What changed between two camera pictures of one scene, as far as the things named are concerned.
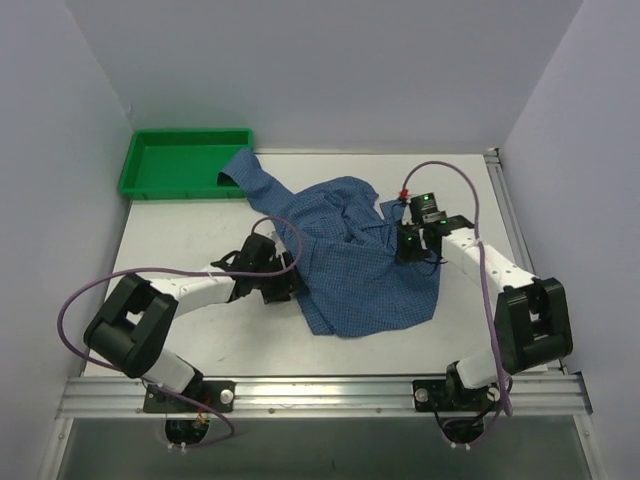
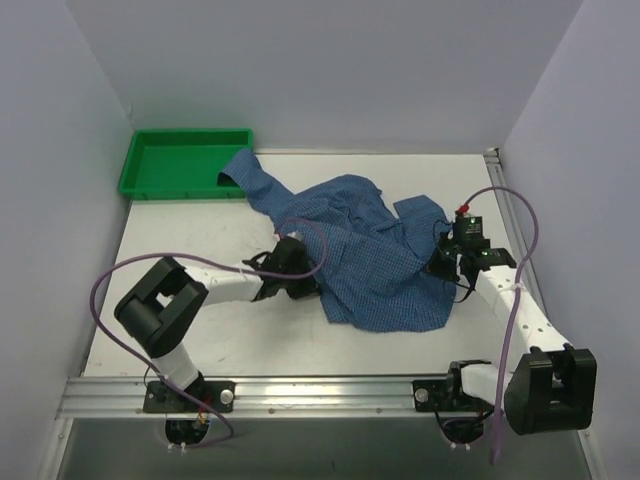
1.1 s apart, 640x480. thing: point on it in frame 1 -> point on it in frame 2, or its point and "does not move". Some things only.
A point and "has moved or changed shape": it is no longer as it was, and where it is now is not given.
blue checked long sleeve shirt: [344, 240] has moved or changed shape
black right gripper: [406, 245] -> [445, 260]
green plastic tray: [182, 164] does not move
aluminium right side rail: [494, 162] does not move
